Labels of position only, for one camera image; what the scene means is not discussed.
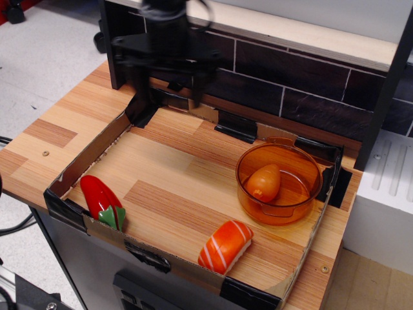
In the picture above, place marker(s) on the red toy chili pepper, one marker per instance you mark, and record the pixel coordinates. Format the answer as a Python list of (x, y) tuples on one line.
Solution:
[(102, 203)]

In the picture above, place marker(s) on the white ribbed sink unit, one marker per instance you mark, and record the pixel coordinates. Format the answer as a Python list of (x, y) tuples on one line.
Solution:
[(380, 223)]

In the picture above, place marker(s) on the cardboard fence with black tape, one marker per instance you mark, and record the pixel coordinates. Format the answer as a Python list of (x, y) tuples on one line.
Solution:
[(176, 180)]

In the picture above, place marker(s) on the black stand base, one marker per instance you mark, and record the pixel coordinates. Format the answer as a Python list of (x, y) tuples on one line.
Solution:
[(13, 11)]

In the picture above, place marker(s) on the transparent orange plastic pot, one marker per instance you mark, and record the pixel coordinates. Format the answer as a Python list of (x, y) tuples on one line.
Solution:
[(301, 181)]

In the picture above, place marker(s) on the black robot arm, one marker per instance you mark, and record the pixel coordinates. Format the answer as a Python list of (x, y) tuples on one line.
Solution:
[(165, 11)]

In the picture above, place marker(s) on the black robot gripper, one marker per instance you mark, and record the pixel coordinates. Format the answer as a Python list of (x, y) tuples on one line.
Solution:
[(168, 46)]

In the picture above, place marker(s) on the black metal bracket corner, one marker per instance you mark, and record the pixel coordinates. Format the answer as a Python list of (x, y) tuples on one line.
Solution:
[(18, 293)]

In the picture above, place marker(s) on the dark tile backsplash panel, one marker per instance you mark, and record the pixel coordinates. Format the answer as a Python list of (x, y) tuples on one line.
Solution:
[(319, 82)]

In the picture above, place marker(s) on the toy salmon nigiri sushi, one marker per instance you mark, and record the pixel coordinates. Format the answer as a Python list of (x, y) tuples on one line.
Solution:
[(225, 246)]

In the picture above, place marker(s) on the orange toy carrot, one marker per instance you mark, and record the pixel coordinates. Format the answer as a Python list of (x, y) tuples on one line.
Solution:
[(265, 183)]

